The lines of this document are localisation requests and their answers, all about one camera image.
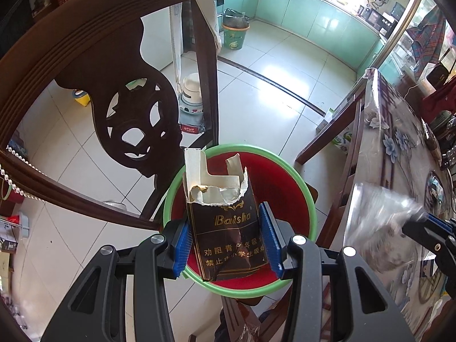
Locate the green kitchen cabinets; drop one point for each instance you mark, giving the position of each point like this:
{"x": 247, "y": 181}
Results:
{"x": 306, "y": 10}

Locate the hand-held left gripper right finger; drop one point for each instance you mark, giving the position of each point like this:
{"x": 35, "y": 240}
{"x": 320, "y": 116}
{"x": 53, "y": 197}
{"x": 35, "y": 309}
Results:
{"x": 272, "y": 242}

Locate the grey power strip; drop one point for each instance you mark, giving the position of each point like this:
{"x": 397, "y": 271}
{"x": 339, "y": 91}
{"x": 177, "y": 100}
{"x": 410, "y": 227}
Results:
{"x": 21, "y": 226}

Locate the torn brown cigarette pack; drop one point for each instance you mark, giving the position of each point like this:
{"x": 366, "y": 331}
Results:
{"x": 224, "y": 235}

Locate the white electric cooker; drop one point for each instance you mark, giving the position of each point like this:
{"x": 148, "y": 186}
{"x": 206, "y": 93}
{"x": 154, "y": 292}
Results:
{"x": 190, "y": 89}

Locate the cream cloth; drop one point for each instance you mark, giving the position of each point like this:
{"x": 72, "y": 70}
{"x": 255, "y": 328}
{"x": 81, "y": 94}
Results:
{"x": 210, "y": 10}

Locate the pale bag red label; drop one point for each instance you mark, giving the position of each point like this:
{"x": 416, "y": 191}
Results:
{"x": 190, "y": 124}

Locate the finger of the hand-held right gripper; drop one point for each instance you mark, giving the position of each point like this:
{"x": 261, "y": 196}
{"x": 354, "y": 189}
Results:
{"x": 438, "y": 233}

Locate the plaid cloth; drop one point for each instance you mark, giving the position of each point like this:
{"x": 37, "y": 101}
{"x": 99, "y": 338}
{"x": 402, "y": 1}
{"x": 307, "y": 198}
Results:
{"x": 429, "y": 39}

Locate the black handbag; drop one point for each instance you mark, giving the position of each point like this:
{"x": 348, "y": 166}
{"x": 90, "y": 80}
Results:
{"x": 438, "y": 73}

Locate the red bin green rim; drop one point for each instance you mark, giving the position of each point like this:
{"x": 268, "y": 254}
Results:
{"x": 285, "y": 192}

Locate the green and white tissue box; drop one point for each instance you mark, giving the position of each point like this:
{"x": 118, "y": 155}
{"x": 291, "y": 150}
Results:
{"x": 342, "y": 141}

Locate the white refrigerator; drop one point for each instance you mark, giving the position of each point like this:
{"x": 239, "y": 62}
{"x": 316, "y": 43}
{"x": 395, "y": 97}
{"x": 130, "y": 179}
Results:
{"x": 160, "y": 32}

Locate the clear plastic bag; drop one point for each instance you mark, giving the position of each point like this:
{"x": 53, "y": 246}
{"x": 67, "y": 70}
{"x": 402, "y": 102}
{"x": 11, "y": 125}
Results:
{"x": 377, "y": 213}

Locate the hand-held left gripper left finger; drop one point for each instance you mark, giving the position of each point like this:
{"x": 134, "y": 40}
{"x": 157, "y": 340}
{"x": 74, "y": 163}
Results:
{"x": 181, "y": 253}

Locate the carved dark wooden chair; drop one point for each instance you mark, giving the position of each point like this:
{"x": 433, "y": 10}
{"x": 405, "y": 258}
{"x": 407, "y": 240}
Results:
{"x": 107, "y": 42}

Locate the wooden table floral cover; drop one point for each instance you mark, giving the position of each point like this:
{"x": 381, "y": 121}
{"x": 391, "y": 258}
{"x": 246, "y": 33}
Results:
{"x": 392, "y": 131}

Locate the black countertop appliance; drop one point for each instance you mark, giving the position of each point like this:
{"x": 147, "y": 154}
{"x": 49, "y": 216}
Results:
{"x": 372, "y": 14}

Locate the green kitchen waste bin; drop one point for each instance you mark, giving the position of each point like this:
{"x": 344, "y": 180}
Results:
{"x": 233, "y": 35}

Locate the red garment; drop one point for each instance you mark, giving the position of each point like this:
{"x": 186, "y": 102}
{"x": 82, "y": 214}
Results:
{"x": 441, "y": 103}

